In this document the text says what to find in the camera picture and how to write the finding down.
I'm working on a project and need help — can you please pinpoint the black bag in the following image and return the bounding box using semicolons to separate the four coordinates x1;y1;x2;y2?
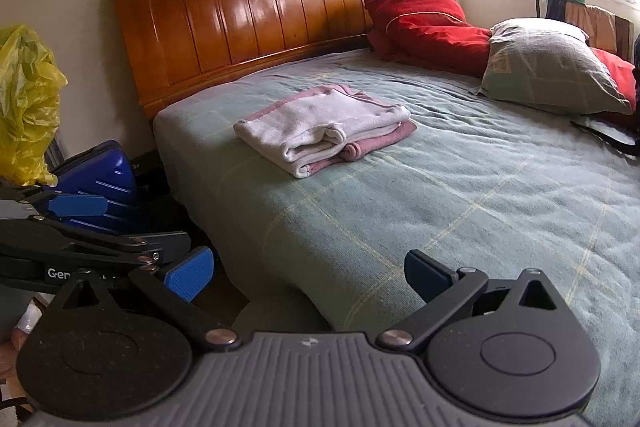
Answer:
129;149;173;200

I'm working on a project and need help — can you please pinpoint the blue hard suitcase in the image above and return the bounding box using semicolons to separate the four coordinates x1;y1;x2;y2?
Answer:
42;140;142;235

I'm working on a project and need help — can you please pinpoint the grey pillow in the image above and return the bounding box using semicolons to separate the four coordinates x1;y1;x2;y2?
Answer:
475;18;636;116

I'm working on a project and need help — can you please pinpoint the person's left hand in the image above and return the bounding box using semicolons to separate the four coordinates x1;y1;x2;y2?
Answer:
0;299;43;378

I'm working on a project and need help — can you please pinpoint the black backpack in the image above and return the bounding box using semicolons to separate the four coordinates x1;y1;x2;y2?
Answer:
570;34;640;156

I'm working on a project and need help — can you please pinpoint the wooden headboard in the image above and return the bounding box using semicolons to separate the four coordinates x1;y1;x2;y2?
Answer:
110;0;401;120

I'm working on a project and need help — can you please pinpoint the yellow plastic bag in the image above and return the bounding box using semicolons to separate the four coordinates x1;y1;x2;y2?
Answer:
0;24;68;188

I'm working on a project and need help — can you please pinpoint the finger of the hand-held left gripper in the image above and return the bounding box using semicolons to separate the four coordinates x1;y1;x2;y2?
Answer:
0;186;109;225
0;219;192;275

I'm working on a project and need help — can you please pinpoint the pink and white sweater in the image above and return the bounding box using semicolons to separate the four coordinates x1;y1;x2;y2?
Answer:
233;84;418;179

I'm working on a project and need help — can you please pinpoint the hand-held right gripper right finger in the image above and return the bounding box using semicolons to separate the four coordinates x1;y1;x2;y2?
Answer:
376;250;557;355

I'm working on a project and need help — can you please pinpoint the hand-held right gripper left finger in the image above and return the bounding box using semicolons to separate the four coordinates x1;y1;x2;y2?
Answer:
61;246;243;355

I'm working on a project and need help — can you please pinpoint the red pillow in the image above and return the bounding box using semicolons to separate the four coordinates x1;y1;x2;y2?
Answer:
589;48;640;128
364;0;493;78

